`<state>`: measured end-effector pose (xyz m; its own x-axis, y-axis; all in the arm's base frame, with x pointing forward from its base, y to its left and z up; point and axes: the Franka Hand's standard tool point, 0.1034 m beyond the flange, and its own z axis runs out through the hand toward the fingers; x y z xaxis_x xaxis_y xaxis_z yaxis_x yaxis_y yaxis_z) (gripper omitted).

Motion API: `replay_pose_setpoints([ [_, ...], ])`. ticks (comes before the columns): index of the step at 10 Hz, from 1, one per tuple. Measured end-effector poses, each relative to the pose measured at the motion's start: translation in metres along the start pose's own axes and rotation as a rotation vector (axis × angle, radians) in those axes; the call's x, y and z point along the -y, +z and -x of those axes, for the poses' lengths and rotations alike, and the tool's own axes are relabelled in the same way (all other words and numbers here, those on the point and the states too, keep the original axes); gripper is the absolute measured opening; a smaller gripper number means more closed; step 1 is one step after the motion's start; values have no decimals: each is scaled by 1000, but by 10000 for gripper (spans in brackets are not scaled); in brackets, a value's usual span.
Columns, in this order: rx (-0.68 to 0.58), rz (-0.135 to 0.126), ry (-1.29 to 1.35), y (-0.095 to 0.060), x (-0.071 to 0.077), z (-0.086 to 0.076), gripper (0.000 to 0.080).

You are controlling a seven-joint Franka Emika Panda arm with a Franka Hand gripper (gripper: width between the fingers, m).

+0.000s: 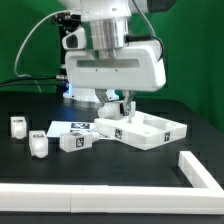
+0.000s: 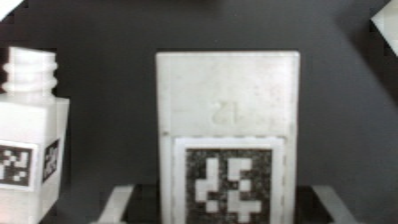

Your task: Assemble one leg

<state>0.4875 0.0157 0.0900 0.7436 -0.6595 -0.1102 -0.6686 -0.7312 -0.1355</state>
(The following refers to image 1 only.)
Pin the white sheet with tags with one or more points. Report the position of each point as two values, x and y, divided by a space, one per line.
57 128

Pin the white L-shaped fence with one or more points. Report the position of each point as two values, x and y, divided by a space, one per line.
204 196

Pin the white square tabletop part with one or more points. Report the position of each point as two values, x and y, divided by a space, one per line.
144 131

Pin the black camera on stand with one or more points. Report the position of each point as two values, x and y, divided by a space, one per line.
67 23

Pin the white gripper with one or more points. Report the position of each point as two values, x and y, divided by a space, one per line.
135 68

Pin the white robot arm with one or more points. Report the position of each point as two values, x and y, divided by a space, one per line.
103 56

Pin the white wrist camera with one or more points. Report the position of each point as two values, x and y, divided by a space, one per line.
75 40

